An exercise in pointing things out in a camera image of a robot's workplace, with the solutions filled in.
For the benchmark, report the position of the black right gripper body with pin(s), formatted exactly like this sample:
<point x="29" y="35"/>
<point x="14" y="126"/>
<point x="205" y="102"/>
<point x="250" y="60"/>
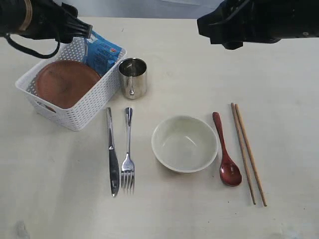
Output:
<point x="235" y="22"/>

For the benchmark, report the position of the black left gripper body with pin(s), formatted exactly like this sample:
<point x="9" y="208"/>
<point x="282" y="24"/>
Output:
<point x="56" y="21"/>

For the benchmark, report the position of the blue snack packet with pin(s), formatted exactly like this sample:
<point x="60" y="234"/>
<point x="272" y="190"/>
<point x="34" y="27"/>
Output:
<point x="100" y="54"/>

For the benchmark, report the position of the brown round plate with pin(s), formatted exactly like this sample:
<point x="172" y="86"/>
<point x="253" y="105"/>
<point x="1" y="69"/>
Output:
<point x="63" y="83"/>

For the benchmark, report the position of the wooden chopstick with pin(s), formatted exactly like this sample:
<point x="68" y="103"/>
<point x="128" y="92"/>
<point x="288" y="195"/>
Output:
<point x="252" y="160"/>
<point x="241" y="143"/>

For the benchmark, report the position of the shiny steel cup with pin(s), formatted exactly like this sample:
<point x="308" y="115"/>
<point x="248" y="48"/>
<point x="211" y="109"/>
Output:
<point x="133" y="78"/>

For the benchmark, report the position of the white ceramic bowl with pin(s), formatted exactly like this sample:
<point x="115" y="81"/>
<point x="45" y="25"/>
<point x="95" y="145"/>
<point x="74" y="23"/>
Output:
<point x="184" y="144"/>

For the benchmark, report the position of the red-brown wooden spoon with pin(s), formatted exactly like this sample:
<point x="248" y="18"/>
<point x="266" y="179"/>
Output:
<point x="229" y="172"/>

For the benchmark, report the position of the steel spoon long handle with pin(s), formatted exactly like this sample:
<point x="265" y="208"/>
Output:
<point x="128" y="166"/>

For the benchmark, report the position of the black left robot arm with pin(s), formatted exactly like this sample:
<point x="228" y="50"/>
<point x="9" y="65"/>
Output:
<point x="16" y="17"/>

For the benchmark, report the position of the white curtain backdrop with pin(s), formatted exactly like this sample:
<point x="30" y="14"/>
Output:
<point x="176" y="9"/>

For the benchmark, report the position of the white perforated plastic basket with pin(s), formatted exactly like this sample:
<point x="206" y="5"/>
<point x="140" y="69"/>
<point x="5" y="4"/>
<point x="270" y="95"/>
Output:
<point x="78" y="116"/>

